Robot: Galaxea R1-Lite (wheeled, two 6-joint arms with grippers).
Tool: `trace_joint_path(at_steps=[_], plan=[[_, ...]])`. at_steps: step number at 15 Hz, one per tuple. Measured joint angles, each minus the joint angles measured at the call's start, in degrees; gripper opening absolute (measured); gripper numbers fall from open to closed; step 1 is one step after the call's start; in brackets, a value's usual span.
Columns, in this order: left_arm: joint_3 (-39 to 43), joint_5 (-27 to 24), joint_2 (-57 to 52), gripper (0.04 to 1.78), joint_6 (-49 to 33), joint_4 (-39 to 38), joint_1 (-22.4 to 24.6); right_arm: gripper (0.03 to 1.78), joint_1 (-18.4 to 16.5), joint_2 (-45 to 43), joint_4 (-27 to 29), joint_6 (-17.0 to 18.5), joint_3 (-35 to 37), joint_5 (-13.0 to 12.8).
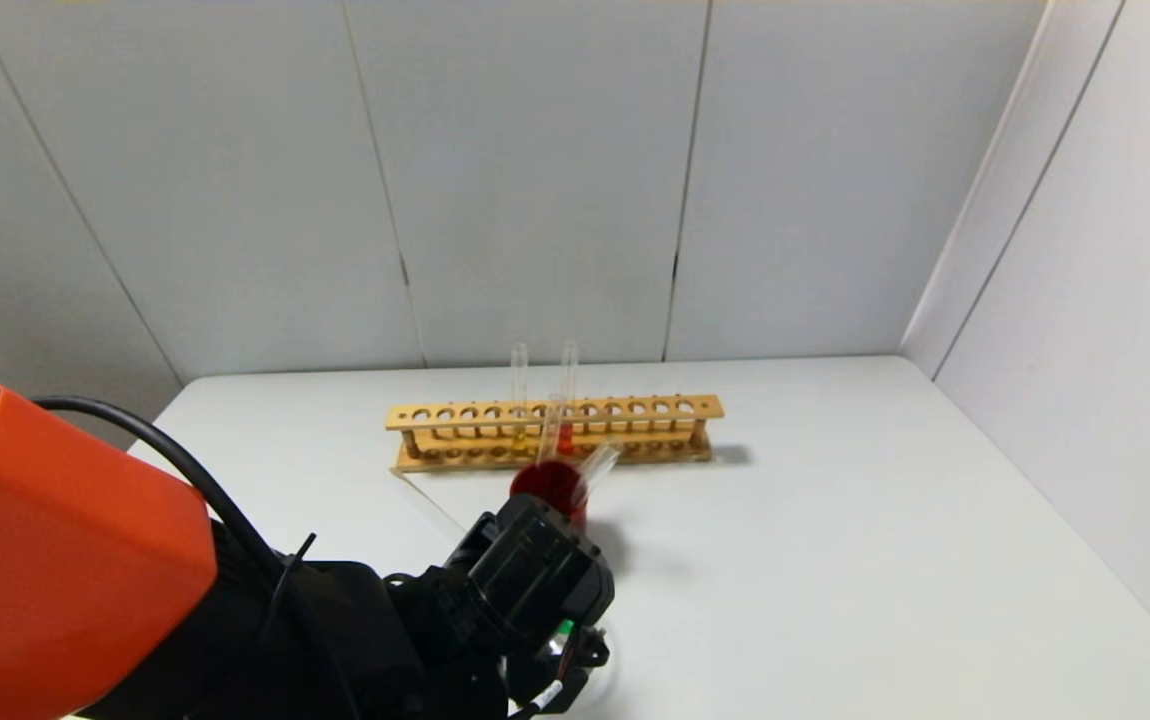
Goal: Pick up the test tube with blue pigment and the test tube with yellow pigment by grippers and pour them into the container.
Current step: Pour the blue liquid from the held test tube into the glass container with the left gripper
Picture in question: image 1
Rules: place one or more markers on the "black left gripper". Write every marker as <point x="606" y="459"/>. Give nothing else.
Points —
<point x="565" y="680"/>

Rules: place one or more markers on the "test tube blue liquid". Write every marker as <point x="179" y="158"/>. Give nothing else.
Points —
<point x="430" y="505"/>

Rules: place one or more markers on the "test tube bright yellow liquid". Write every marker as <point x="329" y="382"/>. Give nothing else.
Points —
<point x="552" y="430"/>

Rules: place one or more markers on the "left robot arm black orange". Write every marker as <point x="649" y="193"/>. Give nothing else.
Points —
<point x="135" y="600"/>

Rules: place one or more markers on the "empty glass test tube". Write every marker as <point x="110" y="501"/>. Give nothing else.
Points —
<point x="595" y="467"/>

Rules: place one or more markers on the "test tube red liquid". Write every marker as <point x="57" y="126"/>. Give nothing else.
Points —
<point x="566" y="440"/>

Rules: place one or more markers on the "test tube pale yellow liquid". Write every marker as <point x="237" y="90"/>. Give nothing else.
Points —
<point x="519" y="440"/>

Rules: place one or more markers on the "wooden test tube rack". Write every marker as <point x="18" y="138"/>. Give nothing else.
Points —
<point x="710" y="407"/>

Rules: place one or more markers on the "clear glass beaker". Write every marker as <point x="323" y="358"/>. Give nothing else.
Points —
<point x="603" y="660"/>

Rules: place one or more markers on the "red plastic cup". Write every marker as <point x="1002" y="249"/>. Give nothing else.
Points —
<point x="555" y="487"/>

